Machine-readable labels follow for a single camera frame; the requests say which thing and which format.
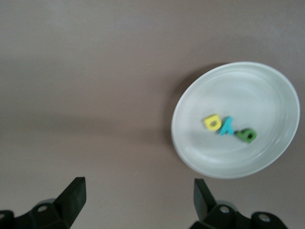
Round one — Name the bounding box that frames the yellow foam letter d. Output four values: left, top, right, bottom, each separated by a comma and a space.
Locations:
204, 114, 224, 132

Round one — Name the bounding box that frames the beige round plate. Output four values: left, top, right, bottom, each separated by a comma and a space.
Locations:
171, 61, 300, 180

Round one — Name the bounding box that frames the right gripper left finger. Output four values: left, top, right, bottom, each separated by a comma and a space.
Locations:
14, 177, 86, 229

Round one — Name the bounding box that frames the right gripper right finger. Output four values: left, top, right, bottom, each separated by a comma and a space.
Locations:
190, 178, 289, 229

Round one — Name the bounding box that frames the teal foam letter y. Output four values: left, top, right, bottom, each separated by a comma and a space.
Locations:
218, 116, 236, 136

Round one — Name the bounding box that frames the brown table cover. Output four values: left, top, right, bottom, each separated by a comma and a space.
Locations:
0, 0, 305, 229

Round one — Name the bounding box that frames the green foam letter g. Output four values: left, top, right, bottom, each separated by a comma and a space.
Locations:
234, 128, 258, 145

